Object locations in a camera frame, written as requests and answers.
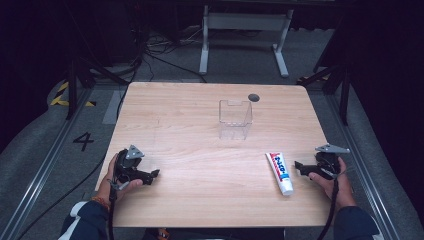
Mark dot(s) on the clear plastic box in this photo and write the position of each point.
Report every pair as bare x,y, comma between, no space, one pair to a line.
235,120

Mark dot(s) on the black tripod stand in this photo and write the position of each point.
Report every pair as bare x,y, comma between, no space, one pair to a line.
336,83
81,80

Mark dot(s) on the aluminium floor rail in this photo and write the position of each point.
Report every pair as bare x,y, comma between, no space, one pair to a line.
36,173
363,166

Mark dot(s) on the person's right hand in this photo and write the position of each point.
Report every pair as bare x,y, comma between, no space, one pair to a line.
338,191

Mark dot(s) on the grey metal desk frame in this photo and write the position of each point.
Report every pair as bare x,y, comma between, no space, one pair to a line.
245,23

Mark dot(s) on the yellow black floor tape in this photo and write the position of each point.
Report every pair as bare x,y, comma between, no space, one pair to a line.
65,96

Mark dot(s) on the person's left hand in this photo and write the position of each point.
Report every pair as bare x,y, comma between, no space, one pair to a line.
108,185

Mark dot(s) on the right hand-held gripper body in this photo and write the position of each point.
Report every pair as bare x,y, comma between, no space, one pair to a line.
328,162

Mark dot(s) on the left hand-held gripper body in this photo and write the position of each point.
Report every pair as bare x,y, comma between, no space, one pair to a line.
128,165

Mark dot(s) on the white toothpaste tube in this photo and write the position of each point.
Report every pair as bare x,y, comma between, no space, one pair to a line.
280,173

